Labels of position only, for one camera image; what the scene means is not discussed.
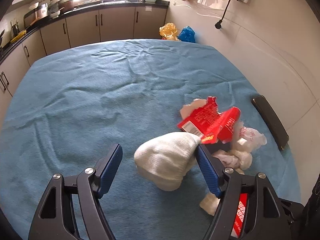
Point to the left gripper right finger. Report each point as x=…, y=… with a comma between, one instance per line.
x=225, y=184

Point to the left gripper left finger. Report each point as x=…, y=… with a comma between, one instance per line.
x=92, y=184

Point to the white tissue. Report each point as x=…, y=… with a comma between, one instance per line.
x=235, y=159

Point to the white plastic bag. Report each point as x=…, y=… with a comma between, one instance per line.
x=246, y=139

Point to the white knitted cloth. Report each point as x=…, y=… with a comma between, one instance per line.
x=166, y=159

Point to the red torn packaging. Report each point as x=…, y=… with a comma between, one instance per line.
x=202, y=118

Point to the lower kitchen cabinets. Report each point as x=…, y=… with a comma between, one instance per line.
x=86, y=26

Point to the blue table cloth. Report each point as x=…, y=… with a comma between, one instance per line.
x=72, y=106

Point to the blue plastic bag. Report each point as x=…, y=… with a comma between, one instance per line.
x=187, y=35

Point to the yellow plastic bag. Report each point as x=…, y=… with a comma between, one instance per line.
x=169, y=32

